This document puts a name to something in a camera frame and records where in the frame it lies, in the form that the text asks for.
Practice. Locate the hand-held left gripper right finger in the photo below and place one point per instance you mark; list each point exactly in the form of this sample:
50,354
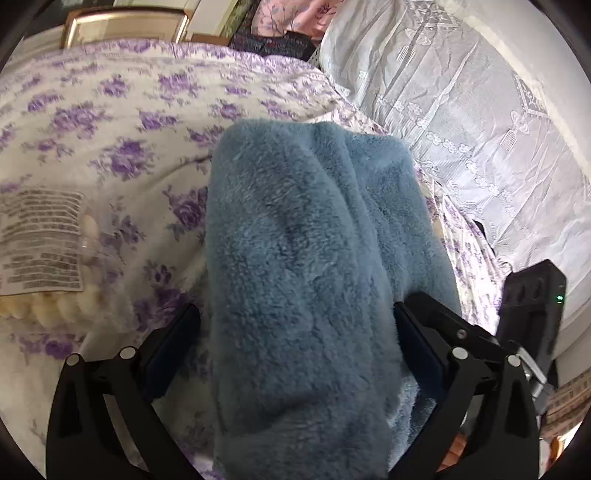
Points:
418,346

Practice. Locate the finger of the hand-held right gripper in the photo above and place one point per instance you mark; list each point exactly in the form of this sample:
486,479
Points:
438,314

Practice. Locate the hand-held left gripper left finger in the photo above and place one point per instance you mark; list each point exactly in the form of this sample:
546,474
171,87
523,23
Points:
171,350

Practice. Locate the blue fleece zip jacket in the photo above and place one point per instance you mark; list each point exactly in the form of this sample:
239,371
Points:
300,277

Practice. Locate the labelled clear plastic package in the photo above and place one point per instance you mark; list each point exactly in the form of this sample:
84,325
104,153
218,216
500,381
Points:
41,240

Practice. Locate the white lace cover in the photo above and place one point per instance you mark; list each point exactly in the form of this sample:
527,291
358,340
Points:
461,92

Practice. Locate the purple floral bed sheet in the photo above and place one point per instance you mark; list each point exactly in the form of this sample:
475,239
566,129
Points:
138,115

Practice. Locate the dark patterned cloth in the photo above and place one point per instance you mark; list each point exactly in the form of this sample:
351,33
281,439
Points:
272,46

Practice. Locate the beige wooden nightstand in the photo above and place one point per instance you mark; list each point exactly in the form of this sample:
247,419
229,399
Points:
124,27

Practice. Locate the pink floral cloth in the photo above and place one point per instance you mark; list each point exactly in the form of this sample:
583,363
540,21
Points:
300,14

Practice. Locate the green patterned cloth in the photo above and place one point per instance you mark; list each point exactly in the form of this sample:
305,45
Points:
240,14

